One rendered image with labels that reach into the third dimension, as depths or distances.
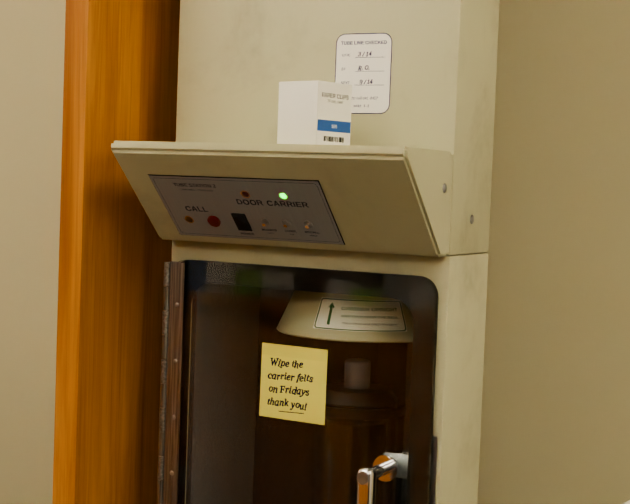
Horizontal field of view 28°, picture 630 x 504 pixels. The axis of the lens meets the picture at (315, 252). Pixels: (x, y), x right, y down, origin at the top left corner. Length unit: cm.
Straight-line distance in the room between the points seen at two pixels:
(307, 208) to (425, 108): 15
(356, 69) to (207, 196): 19
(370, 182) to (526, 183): 52
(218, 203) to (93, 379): 24
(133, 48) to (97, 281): 25
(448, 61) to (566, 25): 44
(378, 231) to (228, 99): 24
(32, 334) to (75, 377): 72
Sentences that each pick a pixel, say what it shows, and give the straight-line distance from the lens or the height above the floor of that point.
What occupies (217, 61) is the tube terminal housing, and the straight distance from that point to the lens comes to 134.
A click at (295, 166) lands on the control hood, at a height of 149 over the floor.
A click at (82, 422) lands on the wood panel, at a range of 135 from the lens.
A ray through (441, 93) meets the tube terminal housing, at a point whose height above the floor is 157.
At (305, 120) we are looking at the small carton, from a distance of 118.
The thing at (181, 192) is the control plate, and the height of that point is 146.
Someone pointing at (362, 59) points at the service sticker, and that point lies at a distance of 125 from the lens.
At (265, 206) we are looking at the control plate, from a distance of 122.
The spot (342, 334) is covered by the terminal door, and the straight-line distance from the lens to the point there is 125.
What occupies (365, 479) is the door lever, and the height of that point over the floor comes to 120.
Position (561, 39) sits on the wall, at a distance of 164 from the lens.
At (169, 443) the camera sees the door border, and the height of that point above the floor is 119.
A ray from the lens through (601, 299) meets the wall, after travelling 161.
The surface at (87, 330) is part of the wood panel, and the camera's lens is 133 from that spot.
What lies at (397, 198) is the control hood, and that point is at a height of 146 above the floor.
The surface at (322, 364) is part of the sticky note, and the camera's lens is 126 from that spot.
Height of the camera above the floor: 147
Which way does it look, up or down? 3 degrees down
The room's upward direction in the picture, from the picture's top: 2 degrees clockwise
